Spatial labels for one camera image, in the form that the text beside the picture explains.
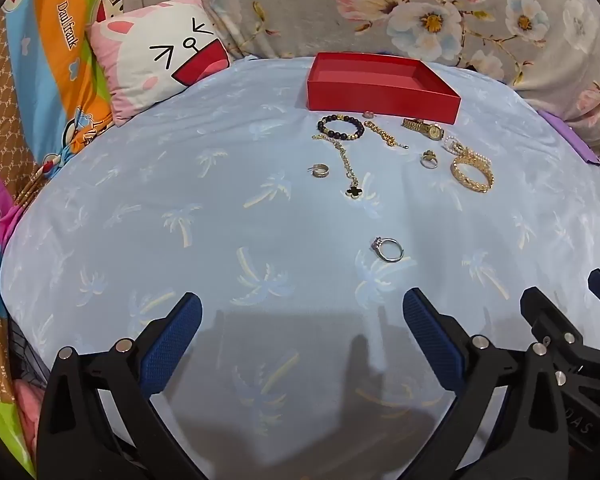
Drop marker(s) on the gold woven bangle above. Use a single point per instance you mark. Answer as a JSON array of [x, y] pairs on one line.
[[467, 180]]

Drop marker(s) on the colourful cartoon blanket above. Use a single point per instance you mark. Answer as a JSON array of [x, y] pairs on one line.
[[45, 75]]

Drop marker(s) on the light blue palm-print sheet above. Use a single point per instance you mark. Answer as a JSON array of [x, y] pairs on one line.
[[230, 220]]

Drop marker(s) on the purple mat edge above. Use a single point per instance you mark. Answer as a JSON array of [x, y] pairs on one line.
[[572, 137]]

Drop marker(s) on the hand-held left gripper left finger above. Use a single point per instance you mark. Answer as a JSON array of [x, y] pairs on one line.
[[172, 340]]

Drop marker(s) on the gold wrist watch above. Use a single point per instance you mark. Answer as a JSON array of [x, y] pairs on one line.
[[425, 127]]

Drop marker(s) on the gold hoop earring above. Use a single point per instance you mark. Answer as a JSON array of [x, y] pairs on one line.
[[321, 171]]

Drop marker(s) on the red cardboard box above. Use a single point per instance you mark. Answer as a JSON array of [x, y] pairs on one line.
[[380, 92]]

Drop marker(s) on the grey floral blanket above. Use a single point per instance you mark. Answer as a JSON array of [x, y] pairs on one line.
[[305, 10]]

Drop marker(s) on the pink cloth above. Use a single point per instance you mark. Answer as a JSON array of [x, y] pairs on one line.
[[26, 410]]

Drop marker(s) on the cartoon face pillow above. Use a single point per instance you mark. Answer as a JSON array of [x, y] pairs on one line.
[[140, 60]]

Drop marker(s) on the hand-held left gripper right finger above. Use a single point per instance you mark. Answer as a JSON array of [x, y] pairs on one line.
[[432, 337]]

